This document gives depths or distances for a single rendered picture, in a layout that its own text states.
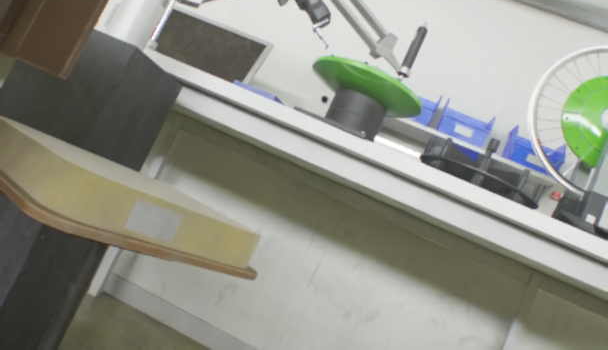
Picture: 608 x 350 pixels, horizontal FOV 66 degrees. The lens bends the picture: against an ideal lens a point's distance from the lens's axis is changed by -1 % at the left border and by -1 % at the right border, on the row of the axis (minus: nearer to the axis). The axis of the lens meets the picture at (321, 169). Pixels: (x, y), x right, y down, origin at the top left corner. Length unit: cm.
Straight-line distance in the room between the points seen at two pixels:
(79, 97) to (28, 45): 46
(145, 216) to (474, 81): 185
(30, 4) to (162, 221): 30
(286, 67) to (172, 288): 114
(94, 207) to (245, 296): 163
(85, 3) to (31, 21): 8
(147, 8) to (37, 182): 65
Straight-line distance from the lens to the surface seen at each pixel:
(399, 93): 117
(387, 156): 117
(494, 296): 217
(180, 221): 67
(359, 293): 211
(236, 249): 75
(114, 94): 106
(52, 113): 111
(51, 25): 62
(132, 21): 120
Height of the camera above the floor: 67
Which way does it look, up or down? 7 degrees up
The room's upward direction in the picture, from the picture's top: 25 degrees clockwise
